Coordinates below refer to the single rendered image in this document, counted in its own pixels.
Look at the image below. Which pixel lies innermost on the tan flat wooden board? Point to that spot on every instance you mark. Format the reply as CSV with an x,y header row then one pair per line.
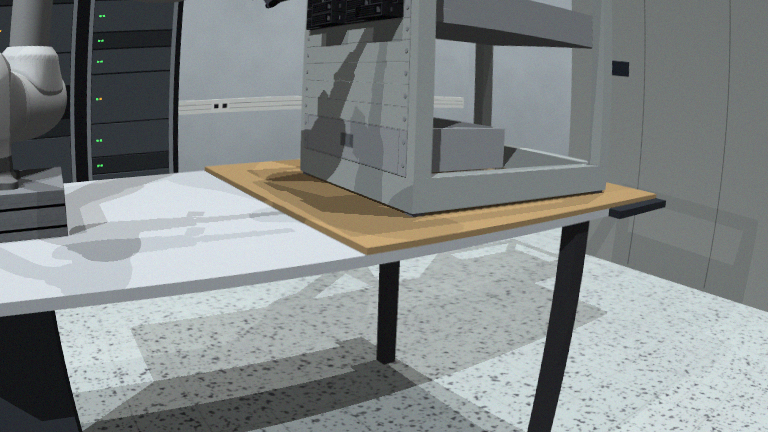
x,y
373,227

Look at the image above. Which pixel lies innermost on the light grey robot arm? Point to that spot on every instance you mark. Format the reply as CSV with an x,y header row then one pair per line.
x,y
34,101

